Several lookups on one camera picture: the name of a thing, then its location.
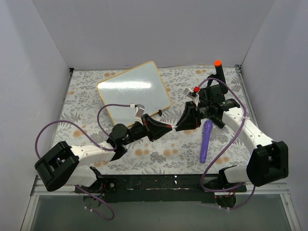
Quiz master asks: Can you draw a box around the aluminium frame rail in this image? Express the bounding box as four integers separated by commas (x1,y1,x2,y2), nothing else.
30,176,81,196

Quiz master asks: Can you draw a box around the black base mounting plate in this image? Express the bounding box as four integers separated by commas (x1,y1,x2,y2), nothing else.
74,174,248,204

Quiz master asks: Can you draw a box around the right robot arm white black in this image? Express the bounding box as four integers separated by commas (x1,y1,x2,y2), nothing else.
176,85,289,192

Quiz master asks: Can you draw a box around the floral table mat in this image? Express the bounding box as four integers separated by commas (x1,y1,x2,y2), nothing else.
53,66,250,175

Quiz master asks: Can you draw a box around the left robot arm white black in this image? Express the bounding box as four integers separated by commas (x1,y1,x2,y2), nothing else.
35,114,172,193

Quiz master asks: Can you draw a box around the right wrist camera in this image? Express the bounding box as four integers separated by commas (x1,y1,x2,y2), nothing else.
184,88,199,106

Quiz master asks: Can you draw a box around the black microphone stand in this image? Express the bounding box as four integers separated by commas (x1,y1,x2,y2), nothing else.
207,74,217,87

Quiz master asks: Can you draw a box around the purple toy microphone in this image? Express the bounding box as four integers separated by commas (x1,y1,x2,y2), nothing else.
200,120,213,164

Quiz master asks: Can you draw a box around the yellow framed whiteboard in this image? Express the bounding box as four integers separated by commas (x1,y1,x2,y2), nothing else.
97,61,171,116

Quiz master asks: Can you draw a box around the red white marker pen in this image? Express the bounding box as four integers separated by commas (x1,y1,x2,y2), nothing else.
166,125,178,129

